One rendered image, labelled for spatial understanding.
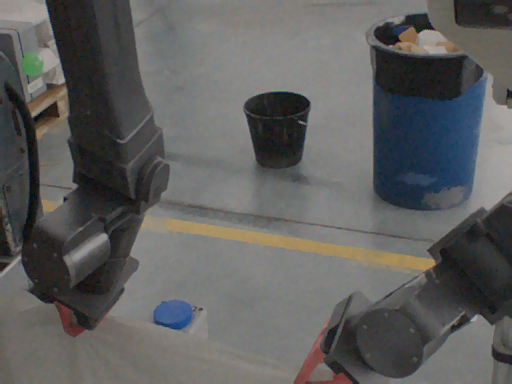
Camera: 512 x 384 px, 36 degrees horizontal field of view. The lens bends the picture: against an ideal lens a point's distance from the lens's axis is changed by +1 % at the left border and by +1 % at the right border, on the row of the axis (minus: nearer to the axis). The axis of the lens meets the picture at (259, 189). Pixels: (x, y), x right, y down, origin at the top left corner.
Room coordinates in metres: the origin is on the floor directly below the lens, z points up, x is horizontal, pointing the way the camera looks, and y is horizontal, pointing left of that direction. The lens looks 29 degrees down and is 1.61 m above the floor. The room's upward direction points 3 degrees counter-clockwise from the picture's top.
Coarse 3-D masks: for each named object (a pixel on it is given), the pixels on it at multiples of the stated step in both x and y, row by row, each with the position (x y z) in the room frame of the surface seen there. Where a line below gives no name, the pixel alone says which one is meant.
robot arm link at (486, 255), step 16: (496, 208) 0.52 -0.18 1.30; (480, 224) 0.52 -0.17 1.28; (496, 224) 0.51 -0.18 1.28; (464, 240) 0.53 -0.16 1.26; (480, 240) 0.53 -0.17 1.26; (496, 240) 0.51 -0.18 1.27; (464, 256) 0.53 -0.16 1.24; (480, 256) 0.52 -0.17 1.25; (496, 256) 0.52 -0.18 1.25; (480, 272) 0.52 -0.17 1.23; (496, 272) 0.51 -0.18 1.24; (496, 288) 0.51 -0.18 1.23; (496, 304) 0.51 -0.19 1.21
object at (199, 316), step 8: (192, 312) 1.00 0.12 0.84; (200, 312) 0.99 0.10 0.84; (152, 320) 0.98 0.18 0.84; (192, 320) 0.97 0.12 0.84; (200, 320) 0.98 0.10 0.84; (184, 328) 0.96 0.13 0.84; (192, 328) 0.96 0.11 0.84; (200, 328) 0.98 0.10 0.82; (200, 336) 0.98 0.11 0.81; (208, 336) 1.00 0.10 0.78
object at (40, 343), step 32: (0, 320) 0.71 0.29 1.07; (32, 320) 0.72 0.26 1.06; (128, 320) 0.69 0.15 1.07; (0, 352) 0.71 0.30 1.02; (32, 352) 0.71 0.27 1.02; (64, 352) 0.72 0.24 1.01; (96, 352) 0.70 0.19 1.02; (128, 352) 0.68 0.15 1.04; (160, 352) 0.66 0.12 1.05; (192, 352) 0.64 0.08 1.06; (224, 352) 0.62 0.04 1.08
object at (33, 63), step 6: (30, 54) 0.92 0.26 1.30; (36, 54) 0.92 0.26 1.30; (24, 60) 0.92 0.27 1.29; (30, 60) 0.91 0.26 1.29; (36, 60) 0.92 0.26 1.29; (42, 60) 0.93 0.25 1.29; (24, 66) 0.91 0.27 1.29; (30, 66) 0.91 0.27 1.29; (36, 66) 0.92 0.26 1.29; (42, 66) 0.92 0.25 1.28; (30, 72) 0.91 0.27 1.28; (36, 72) 0.92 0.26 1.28
